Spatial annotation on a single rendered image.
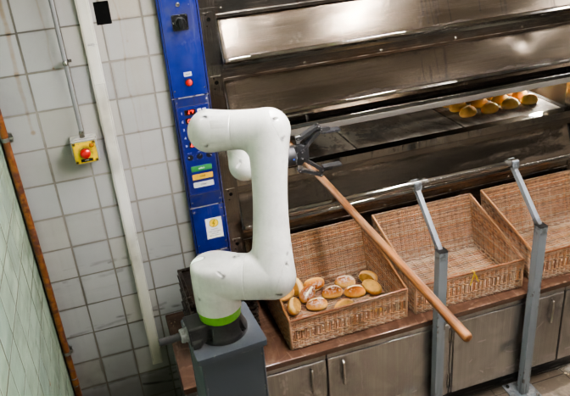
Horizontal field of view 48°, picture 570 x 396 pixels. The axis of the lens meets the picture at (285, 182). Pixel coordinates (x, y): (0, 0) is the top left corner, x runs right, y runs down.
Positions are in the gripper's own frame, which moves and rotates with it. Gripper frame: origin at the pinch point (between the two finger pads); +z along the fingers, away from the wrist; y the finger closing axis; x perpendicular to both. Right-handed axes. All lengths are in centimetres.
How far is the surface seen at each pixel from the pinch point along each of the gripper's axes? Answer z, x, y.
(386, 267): 31, -25, 76
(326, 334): -6, -8, 90
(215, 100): -32, -55, -7
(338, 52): 24, -56, -18
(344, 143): 31, -69, 31
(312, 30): 13, -55, -30
